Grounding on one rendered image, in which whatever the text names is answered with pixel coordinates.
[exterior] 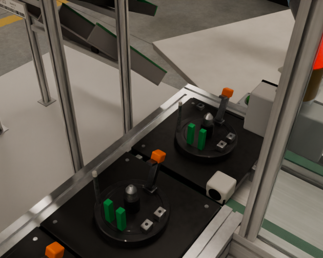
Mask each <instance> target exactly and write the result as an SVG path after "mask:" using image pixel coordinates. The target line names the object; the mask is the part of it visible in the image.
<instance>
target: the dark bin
mask: <svg viewBox="0 0 323 258"><path fill-rule="evenodd" d="M78 1H83V2H88V3H92V4H97V5H102V6H107V7H111V8H115V3H114V0H78ZM157 7H158V6H157V5H154V4H152V3H150V2H148V1H146V0H136V1H135V0H128V11H130V12H135V13H140V14H144V15H149V16H155V13H156V10H157Z"/></svg>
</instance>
